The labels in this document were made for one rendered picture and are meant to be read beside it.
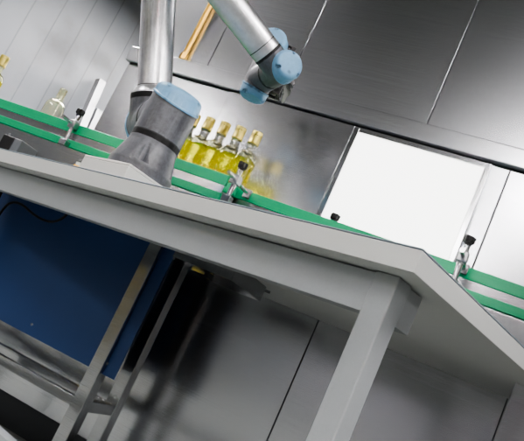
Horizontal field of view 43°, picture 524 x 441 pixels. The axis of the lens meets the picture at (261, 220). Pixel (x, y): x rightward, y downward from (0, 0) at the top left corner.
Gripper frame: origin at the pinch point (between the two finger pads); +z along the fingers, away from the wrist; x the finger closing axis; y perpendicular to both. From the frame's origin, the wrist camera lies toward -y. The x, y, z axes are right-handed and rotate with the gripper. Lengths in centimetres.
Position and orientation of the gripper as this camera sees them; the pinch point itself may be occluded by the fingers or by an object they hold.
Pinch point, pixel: (278, 88)
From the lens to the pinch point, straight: 211.1
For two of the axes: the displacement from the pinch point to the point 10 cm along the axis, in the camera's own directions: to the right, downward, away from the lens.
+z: 0.4, 2.3, 9.7
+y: -4.1, 8.9, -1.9
